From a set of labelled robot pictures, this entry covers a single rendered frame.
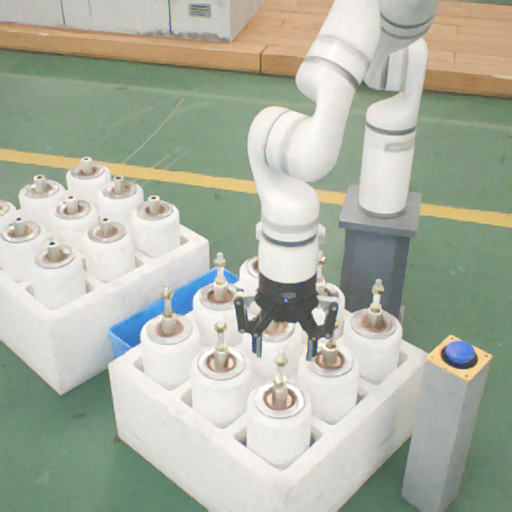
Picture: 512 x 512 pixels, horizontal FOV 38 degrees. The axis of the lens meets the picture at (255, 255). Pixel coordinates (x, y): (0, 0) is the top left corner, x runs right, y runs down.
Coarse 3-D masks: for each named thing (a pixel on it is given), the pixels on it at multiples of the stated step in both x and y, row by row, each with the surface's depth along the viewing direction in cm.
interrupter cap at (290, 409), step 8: (264, 384) 111; (272, 384) 112; (288, 384) 112; (256, 392) 110; (264, 392) 110; (272, 392) 111; (288, 392) 110; (296, 392) 110; (256, 400) 109; (264, 400) 109; (288, 400) 109; (296, 400) 109; (304, 400) 109; (256, 408) 108; (264, 408) 108; (272, 408) 108; (280, 408) 108; (288, 408) 108; (296, 408) 108; (272, 416) 106; (280, 416) 106; (288, 416) 106
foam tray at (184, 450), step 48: (144, 384) 122; (384, 384) 122; (144, 432) 127; (192, 432) 115; (240, 432) 115; (336, 432) 114; (384, 432) 125; (192, 480) 122; (240, 480) 111; (288, 480) 106; (336, 480) 117
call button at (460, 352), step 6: (450, 342) 108; (456, 342) 108; (462, 342) 108; (450, 348) 107; (456, 348) 107; (462, 348) 107; (468, 348) 107; (450, 354) 106; (456, 354) 106; (462, 354) 106; (468, 354) 106; (474, 354) 106; (456, 360) 106; (462, 360) 106; (468, 360) 106
